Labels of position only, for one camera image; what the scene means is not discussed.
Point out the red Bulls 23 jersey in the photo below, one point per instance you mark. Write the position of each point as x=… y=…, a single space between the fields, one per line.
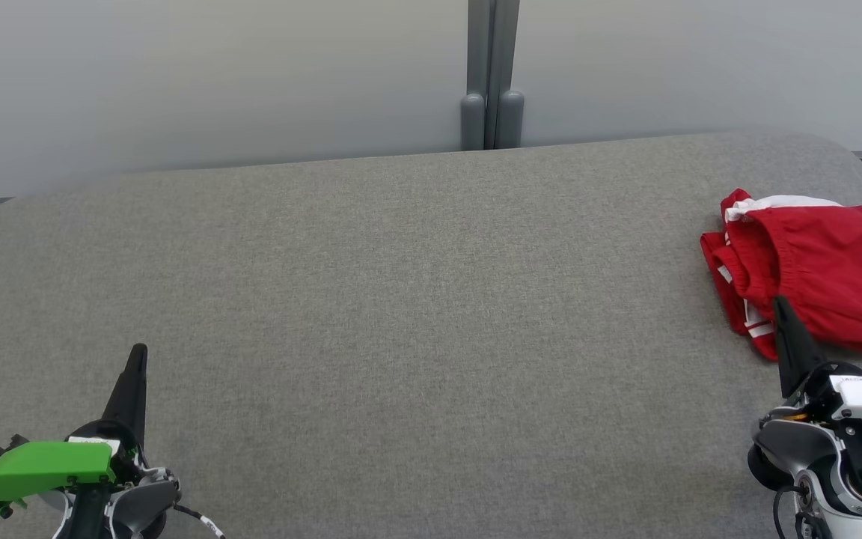
x=734 y=299

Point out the grey partition post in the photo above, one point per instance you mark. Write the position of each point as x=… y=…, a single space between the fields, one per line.
x=492 y=75

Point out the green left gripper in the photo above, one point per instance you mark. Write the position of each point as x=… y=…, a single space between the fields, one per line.
x=42 y=468

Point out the red shorts with white stripe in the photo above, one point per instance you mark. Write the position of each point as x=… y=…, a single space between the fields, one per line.
x=842 y=269

